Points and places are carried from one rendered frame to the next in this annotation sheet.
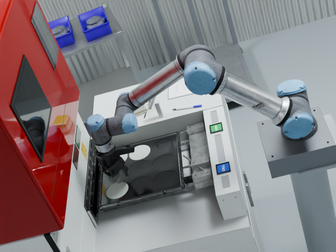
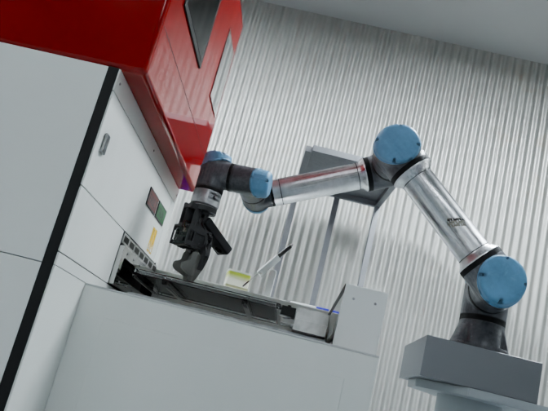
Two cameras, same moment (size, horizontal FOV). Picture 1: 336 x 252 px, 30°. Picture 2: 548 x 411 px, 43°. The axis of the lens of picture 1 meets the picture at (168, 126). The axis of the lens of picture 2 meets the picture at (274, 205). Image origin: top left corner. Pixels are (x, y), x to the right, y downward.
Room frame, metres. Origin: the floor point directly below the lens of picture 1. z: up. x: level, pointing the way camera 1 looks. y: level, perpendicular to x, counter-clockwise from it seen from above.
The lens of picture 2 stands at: (0.28, 0.26, 0.69)
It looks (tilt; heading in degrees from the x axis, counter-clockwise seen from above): 15 degrees up; 355
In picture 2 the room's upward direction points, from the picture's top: 14 degrees clockwise
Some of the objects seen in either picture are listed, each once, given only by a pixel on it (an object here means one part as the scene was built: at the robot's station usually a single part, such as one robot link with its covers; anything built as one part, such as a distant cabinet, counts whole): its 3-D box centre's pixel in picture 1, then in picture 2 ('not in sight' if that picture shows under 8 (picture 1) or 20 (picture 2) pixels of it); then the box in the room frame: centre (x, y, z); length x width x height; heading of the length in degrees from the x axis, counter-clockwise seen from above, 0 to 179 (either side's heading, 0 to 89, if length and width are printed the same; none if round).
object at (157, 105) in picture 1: (153, 105); (266, 275); (2.34, 0.03, 1.03); 0.06 x 0.04 x 0.13; 80
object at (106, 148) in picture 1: (105, 144); (206, 201); (2.05, 0.26, 1.13); 0.08 x 0.08 x 0.05
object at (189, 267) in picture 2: (121, 178); (188, 268); (2.04, 0.26, 0.95); 0.06 x 0.03 x 0.09; 124
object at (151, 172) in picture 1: (140, 168); (212, 298); (2.12, 0.18, 0.90); 0.34 x 0.34 x 0.01; 80
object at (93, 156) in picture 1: (94, 183); (134, 279); (2.14, 0.39, 0.89); 0.44 x 0.02 x 0.10; 170
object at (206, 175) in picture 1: (202, 176); (311, 316); (1.93, -0.06, 0.89); 0.08 x 0.03 x 0.03; 80
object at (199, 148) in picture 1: (200, 156); (307, 334); (2.09, -0.09, 0.87); 0.36 x 0.08 x 0.03; 170
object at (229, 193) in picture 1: (223, 159); (348, 331); (1.99, -0.17, 0.89); 0.55 x 0.09 x 0.14; 170
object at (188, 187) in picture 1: (158, 194); (224, 321); (1.99, 0.14, 0.84); 0.50 x 0.02 x 0.03; 80
